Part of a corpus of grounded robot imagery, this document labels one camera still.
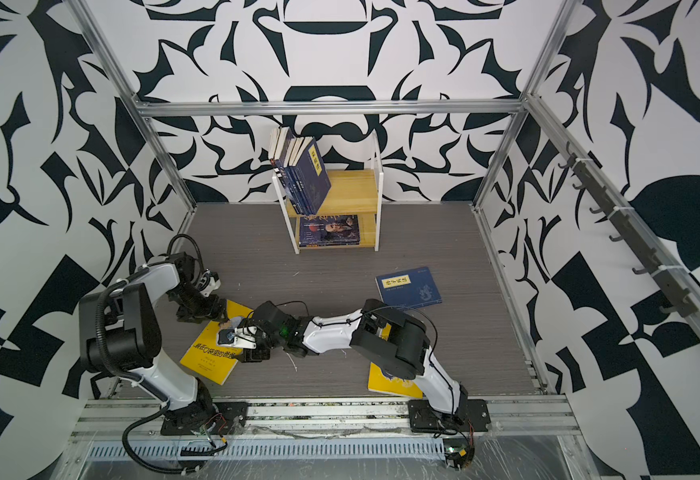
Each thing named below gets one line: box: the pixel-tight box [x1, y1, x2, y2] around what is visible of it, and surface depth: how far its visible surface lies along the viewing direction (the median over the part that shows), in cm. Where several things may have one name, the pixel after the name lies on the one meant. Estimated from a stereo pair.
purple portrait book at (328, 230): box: [299, 215, 360, 247], surface depth 107 cm
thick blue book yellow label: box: [283, 137, 313, 214], surface depth 82 cm
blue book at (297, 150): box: [287, 137, 316, 216], surface depth 83 cm
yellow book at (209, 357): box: [180, 299, 254, 385], surface depth 85 cm
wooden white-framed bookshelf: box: [272, 130, 384, 255], surface depth 94 cm
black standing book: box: [269, 126, 286, 181], surface depth 79 cm
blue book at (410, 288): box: [375, 266, 443, 308], surface depth 98 cm
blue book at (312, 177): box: [296, 137, 332, 216], surface depth 87 cm
